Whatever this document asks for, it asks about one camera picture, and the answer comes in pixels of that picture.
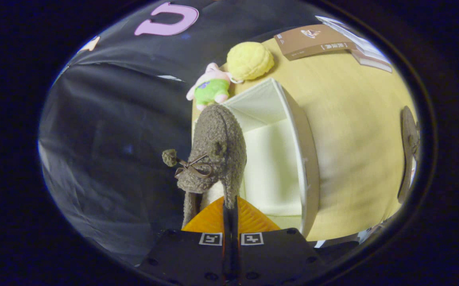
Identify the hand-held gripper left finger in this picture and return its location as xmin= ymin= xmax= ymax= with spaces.
xmin=138 ymin=197 xmax=232 ymax=286

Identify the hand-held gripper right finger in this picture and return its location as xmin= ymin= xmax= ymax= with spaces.
xmin=232 ymin=196 xmax=326 ymax=286

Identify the beige fabric storage box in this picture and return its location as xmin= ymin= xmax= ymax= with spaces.
xmin=192 ymin=77 xmax=320 ymax=239

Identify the brown fuzzy slipper shoe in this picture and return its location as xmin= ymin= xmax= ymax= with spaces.
xmin=397 ymin=105 xmax=422 ymax=204
xmin=162 ymin=104 xmax=248 ymax=230

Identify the black backdrop cloth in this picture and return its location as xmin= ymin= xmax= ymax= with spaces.
xmin=39 ymin=0 xmax=322 ymax=267

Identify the pink and green plush toy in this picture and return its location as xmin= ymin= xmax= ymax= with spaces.
xmin=186 ymin=62 xmax=242 ymax=111

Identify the yellow round plush toy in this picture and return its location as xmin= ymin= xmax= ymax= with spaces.
xmin=227 ymin=42 xmax=275 ymax=81

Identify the pale pink book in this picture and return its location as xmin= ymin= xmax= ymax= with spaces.
xmin=351 ymin=49 xmax=393 ymax=73

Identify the brown book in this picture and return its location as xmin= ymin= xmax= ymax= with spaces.
xmin=274 ymin=24 xmax=357 ymax=61

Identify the white book with dark photo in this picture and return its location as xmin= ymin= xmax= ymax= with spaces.
xmin=316 ymin=15 xmax=389 ymax=64

